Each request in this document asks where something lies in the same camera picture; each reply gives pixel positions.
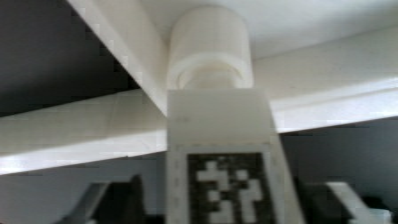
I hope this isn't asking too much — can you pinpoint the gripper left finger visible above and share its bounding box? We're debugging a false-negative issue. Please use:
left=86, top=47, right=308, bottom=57
left=59, top=175, right=146, bottom=224

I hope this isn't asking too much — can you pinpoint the white front fence rail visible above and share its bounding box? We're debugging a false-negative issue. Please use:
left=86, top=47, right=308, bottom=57
left=0, top=78, right=398, bottom=175

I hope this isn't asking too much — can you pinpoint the white table leg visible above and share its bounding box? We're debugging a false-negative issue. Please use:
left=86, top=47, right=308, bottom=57
left=164, top=71, right=308, bottom=224

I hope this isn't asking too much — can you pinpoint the white square table top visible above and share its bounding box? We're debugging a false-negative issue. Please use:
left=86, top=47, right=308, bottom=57
left=66, top=0, right=398, bottom=132

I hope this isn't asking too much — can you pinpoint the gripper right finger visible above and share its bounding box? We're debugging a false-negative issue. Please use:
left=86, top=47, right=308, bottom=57
left=296, top=178, right=395, bottom=224

